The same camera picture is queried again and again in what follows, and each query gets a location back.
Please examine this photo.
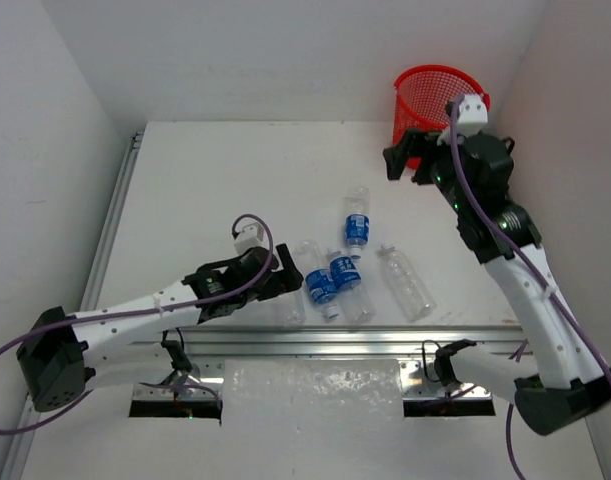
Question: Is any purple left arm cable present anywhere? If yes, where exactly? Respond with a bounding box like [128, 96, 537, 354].
[0, 213, 275, 435]

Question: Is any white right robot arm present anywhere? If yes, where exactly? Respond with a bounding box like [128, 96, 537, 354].
[383, 129, 611, 436]

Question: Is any blue label bottle Chinese text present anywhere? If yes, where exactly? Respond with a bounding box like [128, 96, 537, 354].
[327, 249, 375, 325]

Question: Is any translucent plastic sheet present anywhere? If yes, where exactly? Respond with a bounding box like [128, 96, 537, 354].
[222, 359, 403, 427]

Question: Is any blue label bottle inverted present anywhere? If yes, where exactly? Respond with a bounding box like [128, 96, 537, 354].
[295, 240, 340, 322]

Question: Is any aluminium table left rail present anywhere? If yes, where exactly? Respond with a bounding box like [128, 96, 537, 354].
[0, 130, 144, 480]

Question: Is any blue label bottle far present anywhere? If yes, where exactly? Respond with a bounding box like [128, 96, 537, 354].
[343, 186, 370, 260]

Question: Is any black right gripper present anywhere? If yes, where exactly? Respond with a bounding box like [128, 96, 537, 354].
[384, 125, 470, 212]

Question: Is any aluminium table front rail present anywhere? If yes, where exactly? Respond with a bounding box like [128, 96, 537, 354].
[64, 324, 551, 359]

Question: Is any clear slim bottle white cap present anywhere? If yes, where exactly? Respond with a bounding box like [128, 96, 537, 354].
[283, 290, 306, 327]

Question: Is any black looped cable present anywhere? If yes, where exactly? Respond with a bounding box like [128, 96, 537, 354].
[422, 339, 449, 396]

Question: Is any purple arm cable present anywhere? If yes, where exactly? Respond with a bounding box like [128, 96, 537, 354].
[447, 102, 611, 480]
[0, 213, 275, 435]

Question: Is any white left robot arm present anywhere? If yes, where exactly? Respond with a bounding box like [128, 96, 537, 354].
[16, 244, 304, 413]

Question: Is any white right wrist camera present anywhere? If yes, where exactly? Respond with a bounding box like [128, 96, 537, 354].
[437, 94, 489, 145]

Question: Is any aluminium table right rail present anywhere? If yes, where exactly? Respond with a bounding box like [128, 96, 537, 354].
[477, 127, 554, 331]

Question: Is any aluminium table rail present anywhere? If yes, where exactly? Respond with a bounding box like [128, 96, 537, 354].
[64, 324, 551, 359]
[477, 127, 554, 331]
[0, 130, 144, 480]

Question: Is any clear unlabelled bottle white cap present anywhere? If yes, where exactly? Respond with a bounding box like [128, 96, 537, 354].
[377, 244, 436, 322]

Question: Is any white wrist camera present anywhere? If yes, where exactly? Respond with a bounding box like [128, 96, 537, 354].
[437, 94, 489, 145]
[233, 222, 265, 256]

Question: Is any red mesh plastic bin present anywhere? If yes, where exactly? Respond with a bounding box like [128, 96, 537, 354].
[390, 64, 490, 170]

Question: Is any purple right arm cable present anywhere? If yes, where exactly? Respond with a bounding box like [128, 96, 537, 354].
[447, 102, 611, 480]

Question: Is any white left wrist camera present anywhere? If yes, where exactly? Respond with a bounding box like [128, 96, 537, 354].
[233, 222, 265, 256]

